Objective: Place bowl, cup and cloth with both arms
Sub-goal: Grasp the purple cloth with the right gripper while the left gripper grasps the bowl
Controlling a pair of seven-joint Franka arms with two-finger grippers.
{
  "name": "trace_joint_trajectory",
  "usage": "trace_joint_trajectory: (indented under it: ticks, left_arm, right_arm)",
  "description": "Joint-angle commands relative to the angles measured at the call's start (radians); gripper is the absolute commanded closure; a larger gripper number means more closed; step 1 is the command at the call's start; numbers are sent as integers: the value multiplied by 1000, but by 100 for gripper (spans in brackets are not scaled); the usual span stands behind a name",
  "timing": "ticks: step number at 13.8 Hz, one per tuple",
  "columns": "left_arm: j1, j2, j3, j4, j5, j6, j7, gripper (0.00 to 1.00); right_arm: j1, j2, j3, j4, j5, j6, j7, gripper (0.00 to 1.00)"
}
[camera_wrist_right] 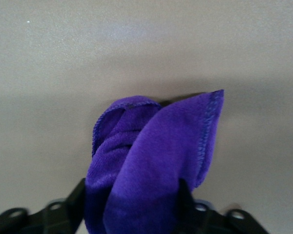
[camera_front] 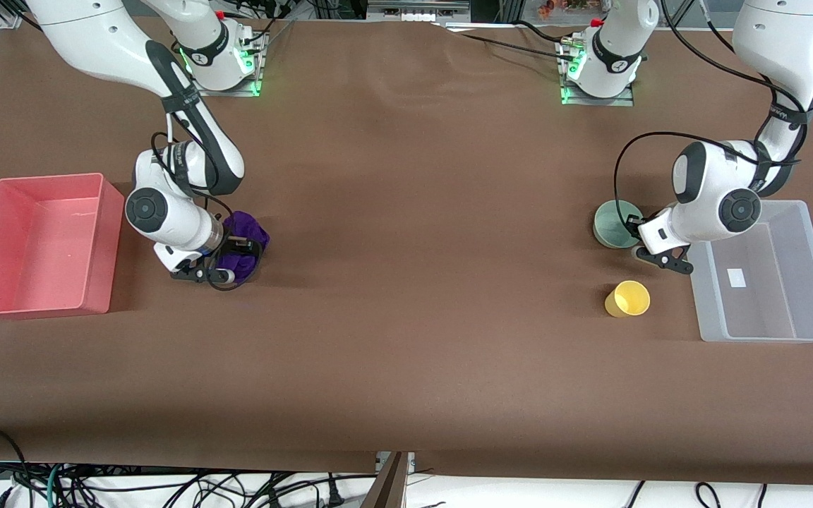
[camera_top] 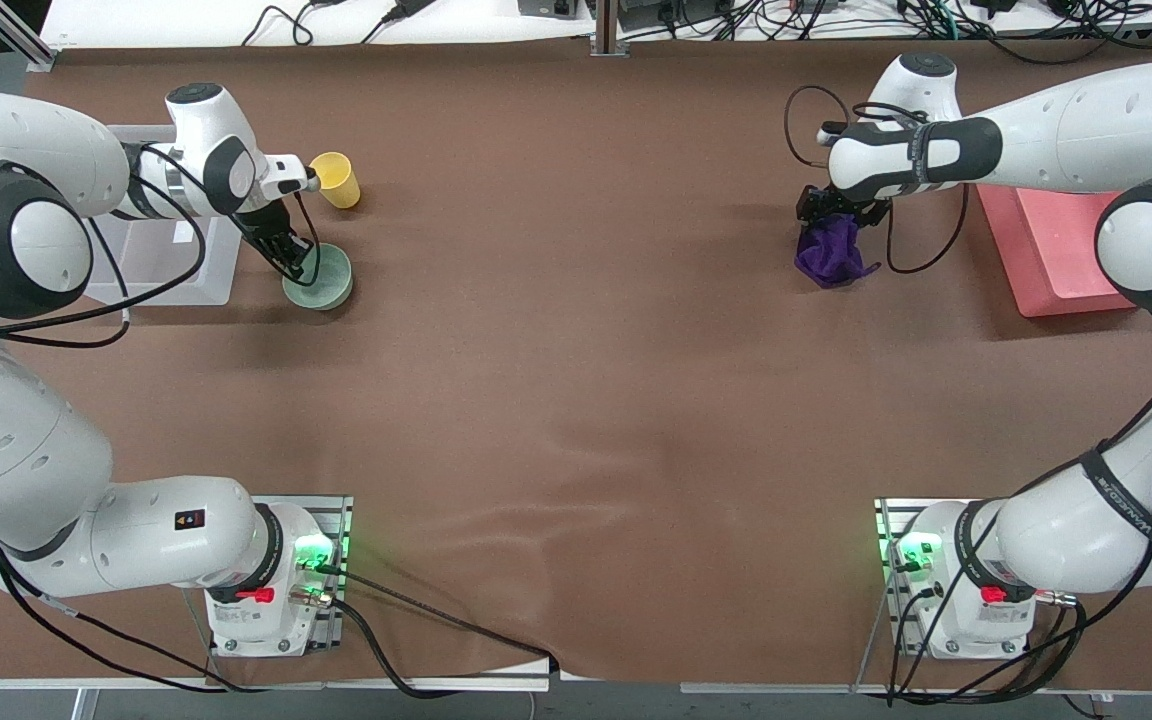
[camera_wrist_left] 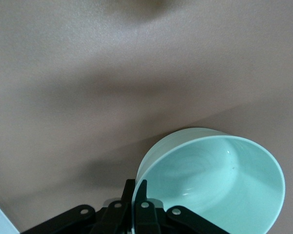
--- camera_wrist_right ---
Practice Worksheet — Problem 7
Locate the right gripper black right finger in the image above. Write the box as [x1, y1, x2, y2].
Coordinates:
[178, 178, 272, 234]

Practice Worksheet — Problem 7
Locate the purple microfibre cloth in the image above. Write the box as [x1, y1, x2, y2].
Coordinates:
[84, 89, 225, 234]

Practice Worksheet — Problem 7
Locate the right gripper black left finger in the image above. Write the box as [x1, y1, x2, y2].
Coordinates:
[0, 177, 87, 234]

